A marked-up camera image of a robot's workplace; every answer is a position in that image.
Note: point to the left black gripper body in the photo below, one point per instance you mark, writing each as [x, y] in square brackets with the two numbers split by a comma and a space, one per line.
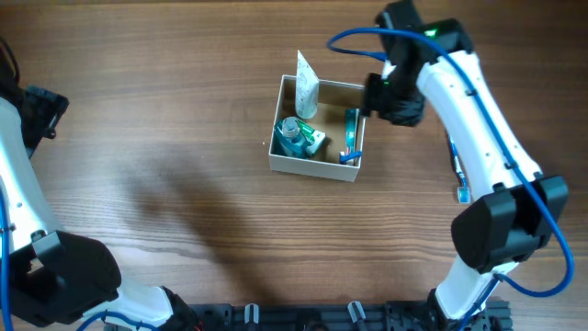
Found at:
[39, 110]

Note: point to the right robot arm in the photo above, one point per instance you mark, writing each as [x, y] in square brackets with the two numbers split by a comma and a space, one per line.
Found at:
[515, 207]

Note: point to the white square cardboard box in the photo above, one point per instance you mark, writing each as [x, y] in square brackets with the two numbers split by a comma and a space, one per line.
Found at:
[334, 99]

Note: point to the teal mouthwash bottle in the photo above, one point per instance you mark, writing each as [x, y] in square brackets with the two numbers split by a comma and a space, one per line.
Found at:
[291, 139]

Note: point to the white leaf-print lotion tube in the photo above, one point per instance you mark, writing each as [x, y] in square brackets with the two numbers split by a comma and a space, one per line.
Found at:
[307, 89]

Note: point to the blue disposable razor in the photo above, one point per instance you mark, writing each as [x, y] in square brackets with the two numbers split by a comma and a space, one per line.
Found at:
[349, 159]

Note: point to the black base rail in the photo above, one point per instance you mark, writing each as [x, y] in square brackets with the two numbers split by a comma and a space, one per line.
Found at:
[388, 316]

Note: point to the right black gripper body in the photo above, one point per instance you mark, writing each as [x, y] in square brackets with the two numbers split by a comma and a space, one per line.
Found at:
[394, 99]

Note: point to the blue white toothbrush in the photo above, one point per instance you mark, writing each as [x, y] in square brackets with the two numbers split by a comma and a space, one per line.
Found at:
[463, 187]

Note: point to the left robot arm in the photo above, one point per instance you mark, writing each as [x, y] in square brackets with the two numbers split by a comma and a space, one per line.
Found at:
[50, 276]

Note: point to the red green toothpaste tube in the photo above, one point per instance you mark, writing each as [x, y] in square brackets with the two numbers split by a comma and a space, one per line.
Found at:
[351, 123]

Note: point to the green white soap packet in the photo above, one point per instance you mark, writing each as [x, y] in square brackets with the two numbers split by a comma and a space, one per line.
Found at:
[315, 138]

